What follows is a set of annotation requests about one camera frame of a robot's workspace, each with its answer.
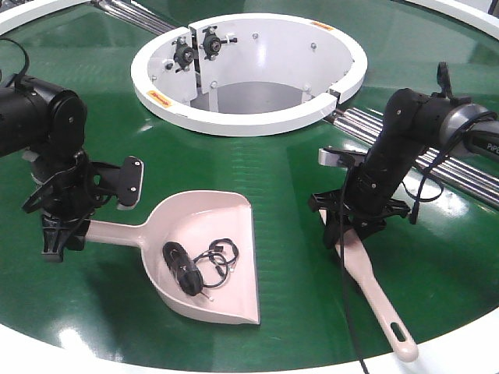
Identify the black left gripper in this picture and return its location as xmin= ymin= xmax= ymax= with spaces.
xmin=22 ymin=150 xmax=120 ymax=262

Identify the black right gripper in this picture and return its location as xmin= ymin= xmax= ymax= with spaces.
xmin=308 ymin=175 xmax=410 ymax=249

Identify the pink hand broom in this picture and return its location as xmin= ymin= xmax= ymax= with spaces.
xmin=334 ymin=228 xmax=419 ymax=362

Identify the pink plastic dustpan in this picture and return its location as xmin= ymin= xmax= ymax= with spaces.
xmin=86 ymin=190 xmax=260 ymax=325

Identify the black cable bundle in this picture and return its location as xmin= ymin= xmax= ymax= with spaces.
xmin=161 ymin=238 xmax=240 ymax=302

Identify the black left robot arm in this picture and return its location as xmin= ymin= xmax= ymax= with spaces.
xmin=1 ymin=58 xmax=121 ymax=263

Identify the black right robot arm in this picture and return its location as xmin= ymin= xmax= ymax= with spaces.
xmin=308 ymin=62 xmax=498 ymax=249

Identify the green conveyor belt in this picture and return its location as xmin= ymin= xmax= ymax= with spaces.
xmin=1 ymin=4 xmax=498 ymax=373

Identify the white outer conveyor rim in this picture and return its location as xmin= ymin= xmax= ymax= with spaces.
xmin=1 ymin=1 xmax=498 ymax=373

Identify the steel conveyor rollers left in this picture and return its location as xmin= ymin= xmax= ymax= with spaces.
xmin=90 ymin=0 xmax=177 ymax=35

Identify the black bearing block left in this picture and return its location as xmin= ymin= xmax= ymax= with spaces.
xmin=174 ymin=37 xmax=195 ymax=72

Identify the black bearing block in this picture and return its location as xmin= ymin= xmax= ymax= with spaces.
xmin=174 ymin=37 xmax=195 ymax=72
xmin=200 ymin=26 xmax=238 ymax=61

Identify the black bearing block right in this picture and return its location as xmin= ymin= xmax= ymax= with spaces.
xmin=200 ymin=26 xmax=238 ymax=61

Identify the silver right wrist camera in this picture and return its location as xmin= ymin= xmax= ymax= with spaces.
xmin=318 ymin=147 xmax=366 ymax=168

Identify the white inner conveyor ring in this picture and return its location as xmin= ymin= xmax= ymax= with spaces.
xmin=130 ymin=12 xmax=369 ymax=138

